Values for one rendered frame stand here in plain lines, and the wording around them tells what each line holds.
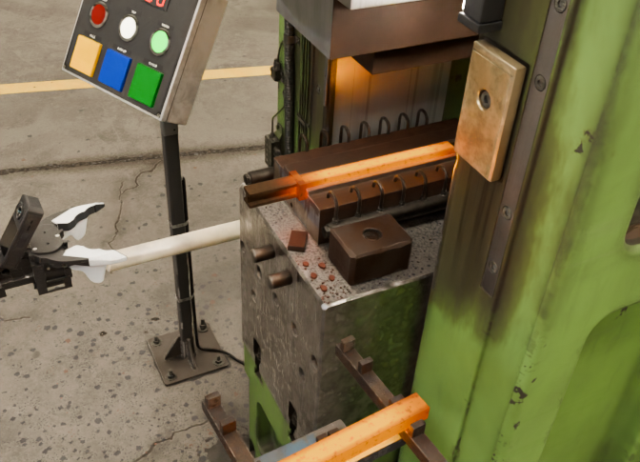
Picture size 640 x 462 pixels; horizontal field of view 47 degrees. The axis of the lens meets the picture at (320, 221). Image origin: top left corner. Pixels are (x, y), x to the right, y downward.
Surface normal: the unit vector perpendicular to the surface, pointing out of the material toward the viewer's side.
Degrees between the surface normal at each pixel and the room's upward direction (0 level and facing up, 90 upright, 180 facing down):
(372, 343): 90
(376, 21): 90
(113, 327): 0
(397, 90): 90
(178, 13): 60
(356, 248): 0
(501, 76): 90
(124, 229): 0
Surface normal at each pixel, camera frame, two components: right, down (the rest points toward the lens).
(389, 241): 0.05, -0.79
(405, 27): 0.44, 0.57
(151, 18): -0.52, 0.00
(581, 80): -0.90, 0.23
